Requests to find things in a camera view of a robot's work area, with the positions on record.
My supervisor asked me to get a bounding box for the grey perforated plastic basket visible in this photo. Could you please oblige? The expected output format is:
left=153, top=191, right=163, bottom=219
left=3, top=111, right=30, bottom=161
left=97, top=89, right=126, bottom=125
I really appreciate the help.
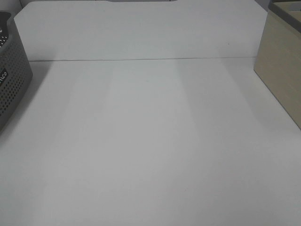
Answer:
left=0, top=11, right=33, bottom=129

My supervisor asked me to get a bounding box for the beige storage box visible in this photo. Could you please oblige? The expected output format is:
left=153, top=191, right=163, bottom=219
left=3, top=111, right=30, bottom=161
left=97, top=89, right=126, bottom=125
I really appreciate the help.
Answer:
left=254, top=0, right=301, bottom=127

